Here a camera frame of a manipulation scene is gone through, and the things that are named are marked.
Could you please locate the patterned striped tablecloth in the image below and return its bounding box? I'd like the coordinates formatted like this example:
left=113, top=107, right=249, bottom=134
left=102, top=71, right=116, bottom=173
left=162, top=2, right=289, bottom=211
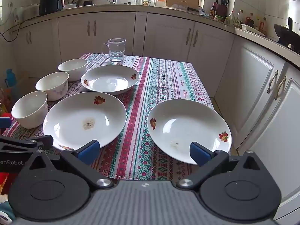
left=2, top=53, right=215, bottom=181

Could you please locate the greenish glass bottle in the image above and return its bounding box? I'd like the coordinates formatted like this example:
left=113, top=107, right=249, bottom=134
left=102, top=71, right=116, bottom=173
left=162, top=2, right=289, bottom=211
left=235, top=10, right=244, bottom=29

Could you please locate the white bowl with faint pattern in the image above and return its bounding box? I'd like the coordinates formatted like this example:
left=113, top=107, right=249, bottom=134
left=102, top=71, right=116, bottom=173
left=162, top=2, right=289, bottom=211
left=35, top=72, right=70, bottom=102

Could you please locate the deep white floral plate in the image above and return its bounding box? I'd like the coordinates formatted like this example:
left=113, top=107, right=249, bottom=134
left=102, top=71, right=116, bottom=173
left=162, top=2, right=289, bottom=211
left=81, top=65, right=140, bottom=96

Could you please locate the white plate with central stain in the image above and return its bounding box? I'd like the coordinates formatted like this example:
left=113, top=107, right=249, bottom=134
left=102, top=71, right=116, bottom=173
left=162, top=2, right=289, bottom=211
left=43, top=92, right=127, bottom=151

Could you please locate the white kitchen appliance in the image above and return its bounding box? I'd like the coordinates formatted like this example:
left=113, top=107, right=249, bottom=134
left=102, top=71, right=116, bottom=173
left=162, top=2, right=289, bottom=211
left=14, top=4, right=40, bottom=24

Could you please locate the clear glass mug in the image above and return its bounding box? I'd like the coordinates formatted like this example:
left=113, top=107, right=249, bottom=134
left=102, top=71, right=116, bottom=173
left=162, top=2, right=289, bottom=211
left=101, top=38, right=126, bottom=63

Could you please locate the knife block with knives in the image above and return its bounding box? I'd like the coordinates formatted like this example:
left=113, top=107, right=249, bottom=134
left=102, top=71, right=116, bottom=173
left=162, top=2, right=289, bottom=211
left=216, top=0, right=229, bottom=17

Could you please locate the black kitchen appliance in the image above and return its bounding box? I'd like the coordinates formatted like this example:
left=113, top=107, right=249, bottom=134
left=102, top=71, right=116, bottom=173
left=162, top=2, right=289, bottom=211
left=39, top=0, right=64, bottom=16

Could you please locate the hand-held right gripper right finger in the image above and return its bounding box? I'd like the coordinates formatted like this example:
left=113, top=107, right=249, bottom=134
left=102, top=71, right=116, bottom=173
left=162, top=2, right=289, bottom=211
left=176, top=142, right=273, bottom=189

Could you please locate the teal and white blanket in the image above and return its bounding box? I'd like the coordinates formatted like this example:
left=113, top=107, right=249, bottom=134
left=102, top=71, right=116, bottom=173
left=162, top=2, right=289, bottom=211
left=0, top=193, right=15, bottom=225

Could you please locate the white tray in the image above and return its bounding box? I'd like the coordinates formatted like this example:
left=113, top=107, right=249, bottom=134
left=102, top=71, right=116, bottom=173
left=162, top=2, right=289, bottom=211
left=241, top=24, right=266, bottom=37

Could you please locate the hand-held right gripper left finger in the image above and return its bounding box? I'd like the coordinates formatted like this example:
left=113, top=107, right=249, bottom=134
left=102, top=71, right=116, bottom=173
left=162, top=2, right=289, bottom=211
left=17, top=140, right=114, bottom=189

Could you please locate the kitchen countertop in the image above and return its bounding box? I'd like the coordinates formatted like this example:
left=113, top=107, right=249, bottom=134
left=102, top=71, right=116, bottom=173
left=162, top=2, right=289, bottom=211
left=9, top=3, right=300, bottom=62

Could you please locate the red box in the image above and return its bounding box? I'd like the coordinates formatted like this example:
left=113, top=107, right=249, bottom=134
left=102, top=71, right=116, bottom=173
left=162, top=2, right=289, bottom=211
left=0, top=172, right=15, bottom=194

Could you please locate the black wok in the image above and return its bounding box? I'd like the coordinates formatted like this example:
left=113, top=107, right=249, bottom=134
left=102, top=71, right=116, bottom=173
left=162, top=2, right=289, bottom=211
left=274, top=17, right=300, bottom=50

